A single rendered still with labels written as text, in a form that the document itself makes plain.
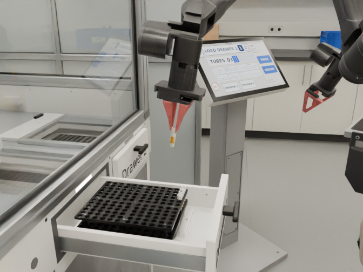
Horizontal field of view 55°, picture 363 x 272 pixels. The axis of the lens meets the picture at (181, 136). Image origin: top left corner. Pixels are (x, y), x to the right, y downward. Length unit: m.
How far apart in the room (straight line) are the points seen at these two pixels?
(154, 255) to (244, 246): 1.43
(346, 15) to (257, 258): 1.52
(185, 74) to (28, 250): 0.45
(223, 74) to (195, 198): 0.81
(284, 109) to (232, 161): 2.01
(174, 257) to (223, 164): 1.14
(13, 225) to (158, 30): 0.45
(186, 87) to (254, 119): 3.10
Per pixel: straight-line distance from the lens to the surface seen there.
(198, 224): 0.88
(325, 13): 4.42
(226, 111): 1.73
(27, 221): 0.72
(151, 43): 0.71
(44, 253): 0.78
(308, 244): 2.32
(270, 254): 2.13
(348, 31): 0.83
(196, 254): 0.73
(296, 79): 3.74
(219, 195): 0.82
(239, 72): 1.69
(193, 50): 0.71
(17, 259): 0.71
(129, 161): 1.11
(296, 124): 3.86
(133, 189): 0.90
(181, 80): 0.71
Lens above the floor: 1.33
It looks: 20 degrees down
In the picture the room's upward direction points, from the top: straight up
